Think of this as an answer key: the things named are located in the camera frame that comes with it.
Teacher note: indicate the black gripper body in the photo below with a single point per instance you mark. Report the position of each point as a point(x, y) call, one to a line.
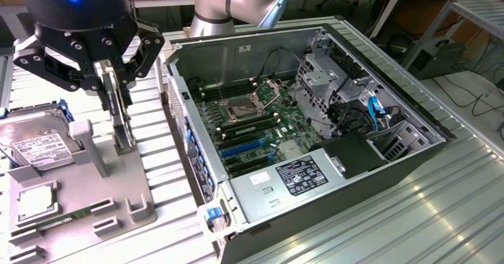
point(78, 10)

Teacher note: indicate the green graphics card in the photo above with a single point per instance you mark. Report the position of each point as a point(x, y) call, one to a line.
point(120, 128)

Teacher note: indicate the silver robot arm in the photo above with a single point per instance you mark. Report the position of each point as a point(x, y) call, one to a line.
point(220, 4)

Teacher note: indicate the blue plastic disk carrier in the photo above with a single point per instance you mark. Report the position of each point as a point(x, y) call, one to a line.
point(66, 110)

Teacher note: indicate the metal socket locking lever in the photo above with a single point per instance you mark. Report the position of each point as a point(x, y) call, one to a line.
point(221, 91)

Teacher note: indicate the black RAM slot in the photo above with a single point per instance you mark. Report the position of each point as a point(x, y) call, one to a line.
point(244, 118)
point(229, 93)
point(245, 123)
point(228, 88)

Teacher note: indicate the silver hard disk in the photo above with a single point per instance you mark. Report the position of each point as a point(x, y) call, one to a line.
point(38, 140)

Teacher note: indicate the blue card retention clip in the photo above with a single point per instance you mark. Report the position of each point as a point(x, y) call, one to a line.
point(198, 159)
point(188, 134)
point(204, 169)
point(210, 182)

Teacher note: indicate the CPU socket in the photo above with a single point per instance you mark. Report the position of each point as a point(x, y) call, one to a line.
point(240, 108)

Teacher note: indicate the metal socket cover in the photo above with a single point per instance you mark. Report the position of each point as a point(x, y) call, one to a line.
point(269, 91)

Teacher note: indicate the installed RAM stick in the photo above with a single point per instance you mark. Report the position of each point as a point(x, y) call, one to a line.
point(248, 129)

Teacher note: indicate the blue expansion slot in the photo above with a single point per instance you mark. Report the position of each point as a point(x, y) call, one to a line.
point(248, 153)
point(240, 146)

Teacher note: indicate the grey parts rack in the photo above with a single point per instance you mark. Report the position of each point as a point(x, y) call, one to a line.
point(78, 193)

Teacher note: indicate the green motherboard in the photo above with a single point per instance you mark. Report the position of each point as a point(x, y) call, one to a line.
point(290, 122)

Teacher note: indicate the perforated metal drive cage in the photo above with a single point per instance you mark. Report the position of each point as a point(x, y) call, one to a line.
point(314, 81)

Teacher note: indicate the long black expansion slot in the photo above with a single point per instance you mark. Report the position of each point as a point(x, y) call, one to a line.
point(248, 160)
point(253, 168)

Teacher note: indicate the silver CPU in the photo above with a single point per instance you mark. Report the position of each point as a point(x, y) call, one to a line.
point(34, 200)

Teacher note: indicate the silver chipset heat sink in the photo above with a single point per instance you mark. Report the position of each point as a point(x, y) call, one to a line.
point(290, 149)

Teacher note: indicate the green loose RAM stick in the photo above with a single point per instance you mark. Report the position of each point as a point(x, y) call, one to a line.
point(74, 215)

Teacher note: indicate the blue case latch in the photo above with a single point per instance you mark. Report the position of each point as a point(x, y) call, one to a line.
point(212, 213)

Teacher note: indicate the grey power supply unit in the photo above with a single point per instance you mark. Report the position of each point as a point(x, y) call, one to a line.
point(256, 199)

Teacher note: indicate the black plastic shroud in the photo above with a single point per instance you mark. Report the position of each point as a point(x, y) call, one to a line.
point(346, 154)

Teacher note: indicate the round black device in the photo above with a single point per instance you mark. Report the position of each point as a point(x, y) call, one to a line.
point(398, 44)

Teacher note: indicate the metal disk bay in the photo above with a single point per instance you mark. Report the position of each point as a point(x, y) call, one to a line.
point(397, 146)

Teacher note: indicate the black box device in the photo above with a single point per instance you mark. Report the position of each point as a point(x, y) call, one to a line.
point(436, 57)

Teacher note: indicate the black open PC case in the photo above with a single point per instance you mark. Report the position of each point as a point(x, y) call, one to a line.
point(353, 205)

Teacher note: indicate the metal slat shelf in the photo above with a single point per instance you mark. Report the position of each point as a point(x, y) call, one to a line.
point(480, 13)

